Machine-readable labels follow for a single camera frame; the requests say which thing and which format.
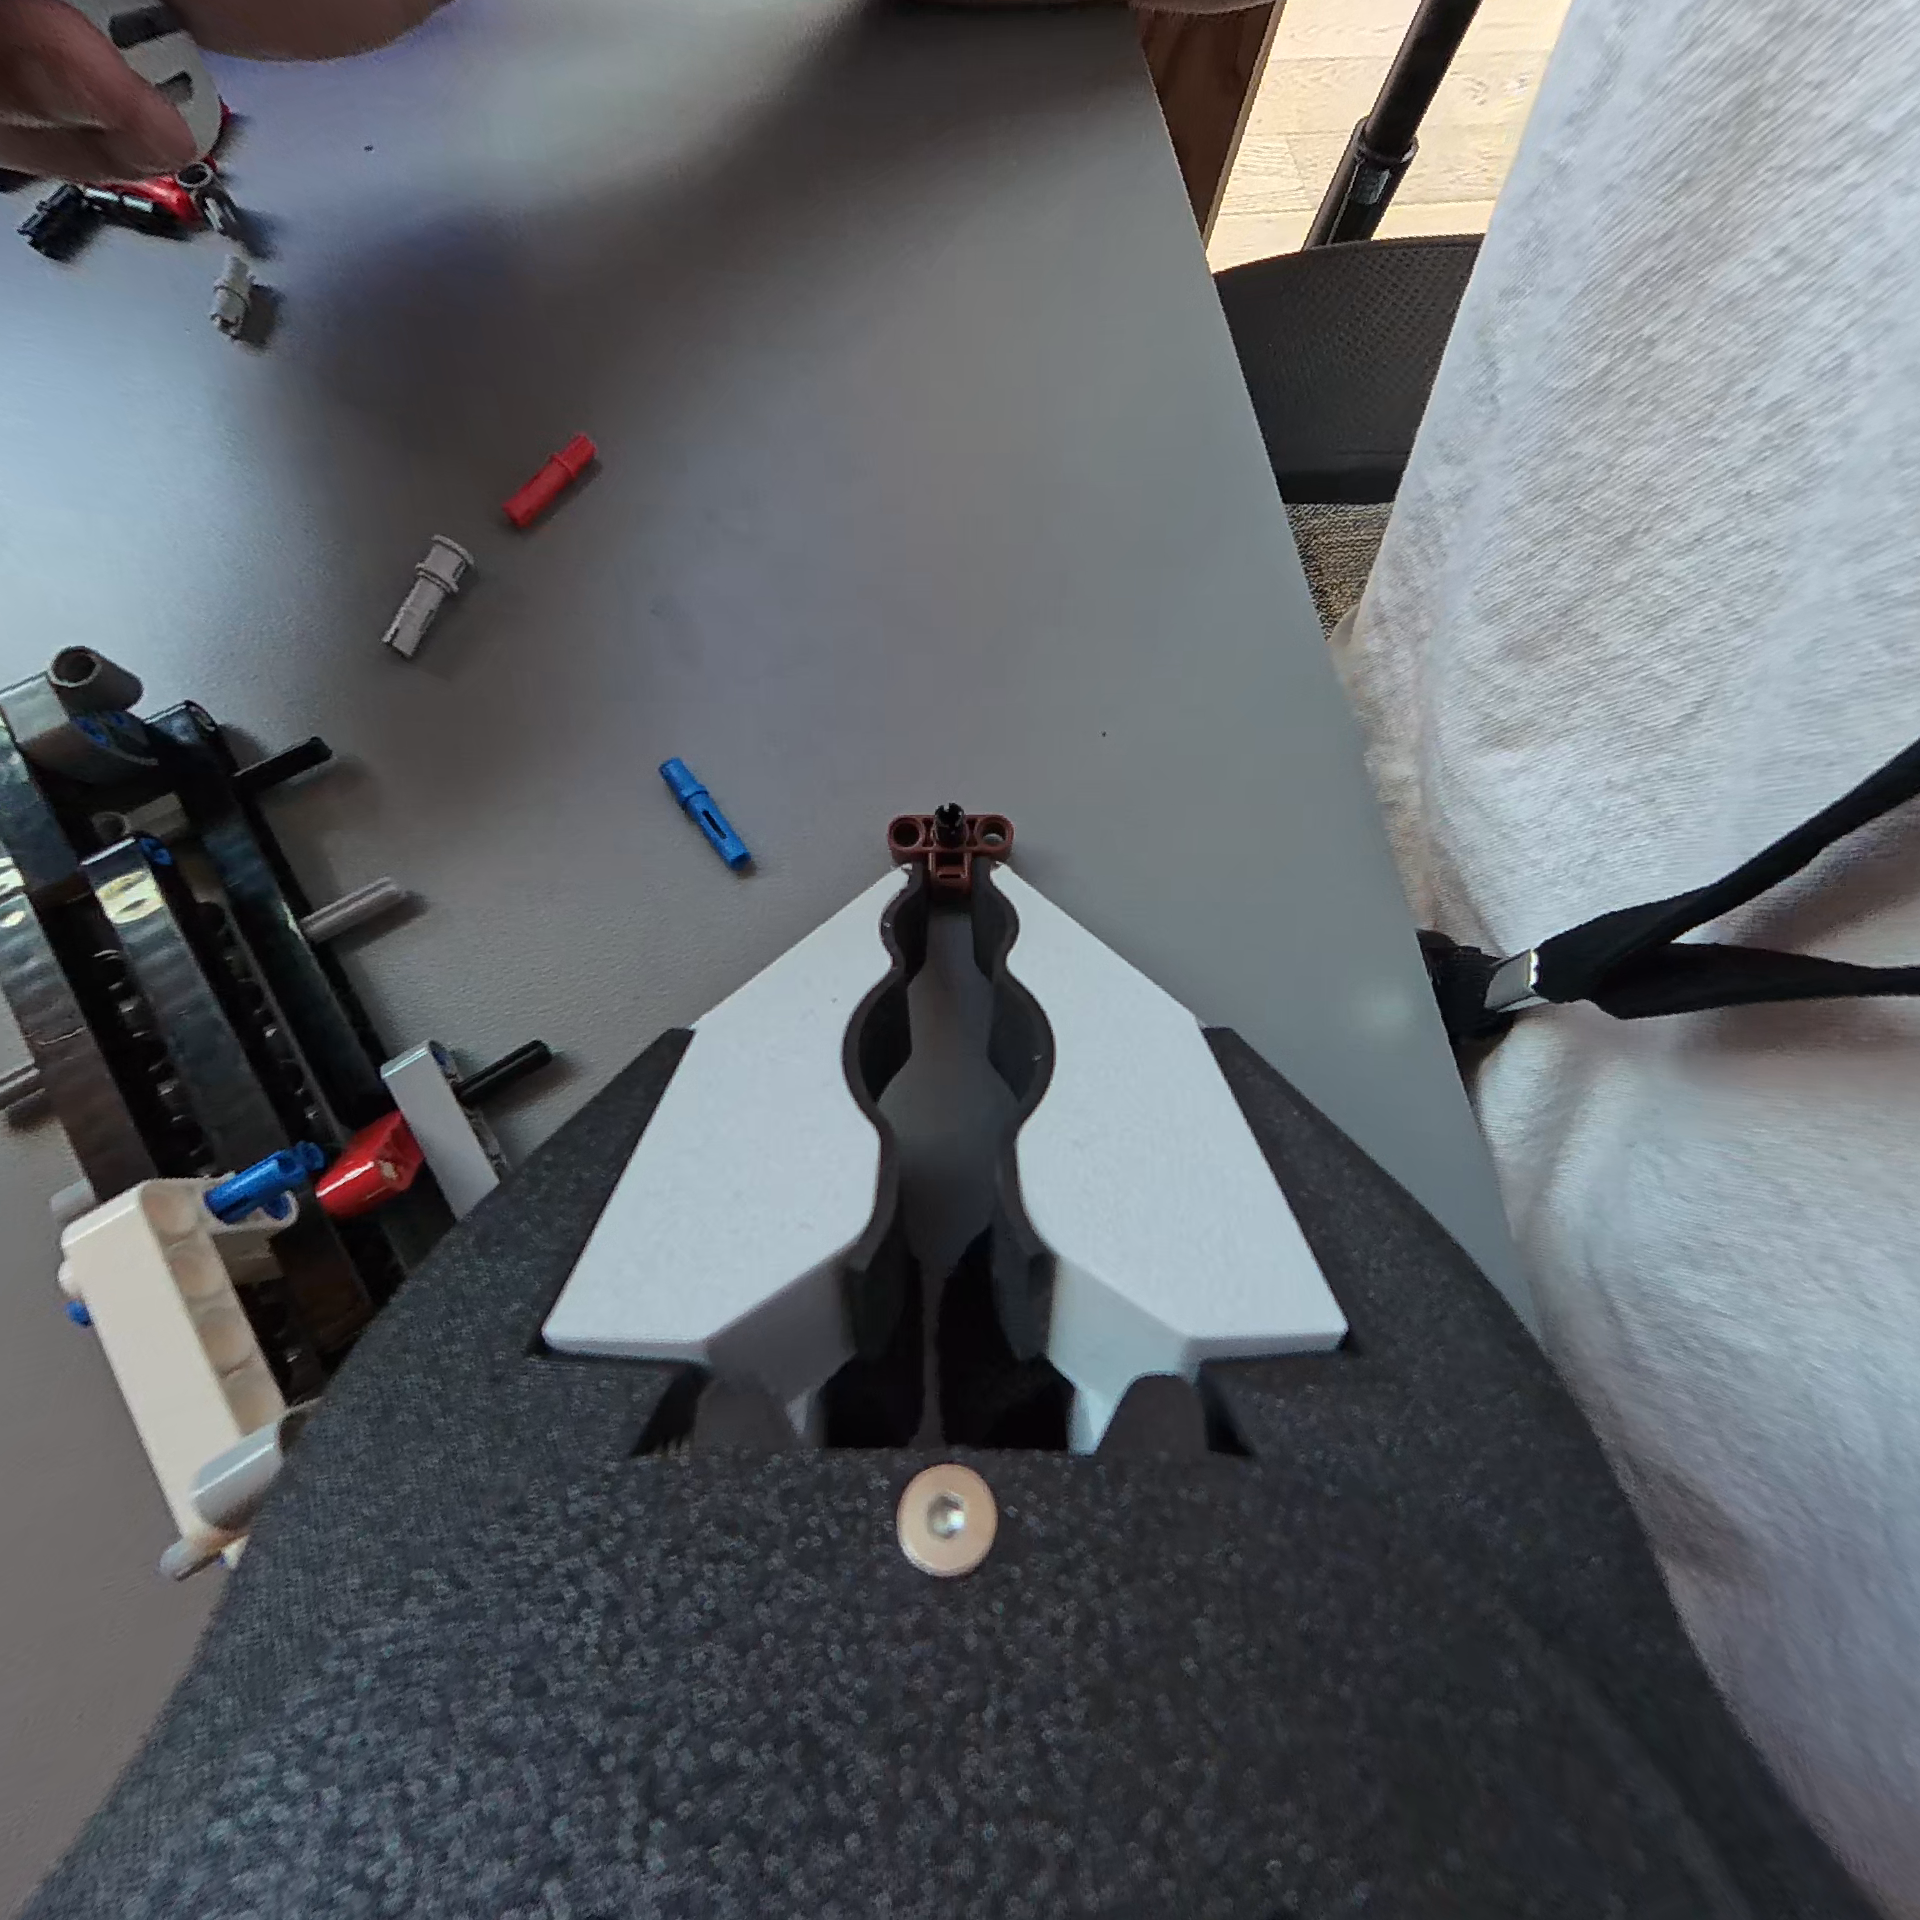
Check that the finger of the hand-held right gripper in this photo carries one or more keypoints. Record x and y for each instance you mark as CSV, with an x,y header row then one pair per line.
x,y
173,84

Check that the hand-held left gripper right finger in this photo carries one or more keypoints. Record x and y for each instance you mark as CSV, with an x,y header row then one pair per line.
x,y
1170,1185

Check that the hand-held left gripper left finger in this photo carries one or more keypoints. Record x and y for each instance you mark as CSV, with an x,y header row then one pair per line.
x,y
704,1185

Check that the brown lego connector piece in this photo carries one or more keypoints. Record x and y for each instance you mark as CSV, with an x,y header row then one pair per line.
x,y
949,868

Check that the lego truck chassis assembly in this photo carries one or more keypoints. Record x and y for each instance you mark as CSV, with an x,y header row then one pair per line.
x,y
149,975

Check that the grey lego bush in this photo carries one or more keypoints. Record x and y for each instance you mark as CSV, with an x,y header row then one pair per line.
x,y
206,193

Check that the red lego axle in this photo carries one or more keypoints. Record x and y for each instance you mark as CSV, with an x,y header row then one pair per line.
x,y
142,202

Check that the black lego connector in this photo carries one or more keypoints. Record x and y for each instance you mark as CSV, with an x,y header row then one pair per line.
x,y
58,217

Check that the grey lego pin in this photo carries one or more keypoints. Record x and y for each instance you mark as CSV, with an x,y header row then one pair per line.
x,y
426,597
237,297

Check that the blue lego pin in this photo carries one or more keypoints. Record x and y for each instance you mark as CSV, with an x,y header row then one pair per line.
x,y
702,812

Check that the red lego pin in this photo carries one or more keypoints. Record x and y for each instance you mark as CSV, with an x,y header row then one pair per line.
x,y
546,484

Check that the person's right hand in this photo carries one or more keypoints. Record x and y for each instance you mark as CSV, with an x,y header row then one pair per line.
x,y
67,113

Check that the black mesh chair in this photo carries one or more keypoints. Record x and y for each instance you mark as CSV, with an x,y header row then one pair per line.
x,y
1336,359

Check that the black tripod leg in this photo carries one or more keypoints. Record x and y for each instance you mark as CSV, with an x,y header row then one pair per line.
x,y
1389,142

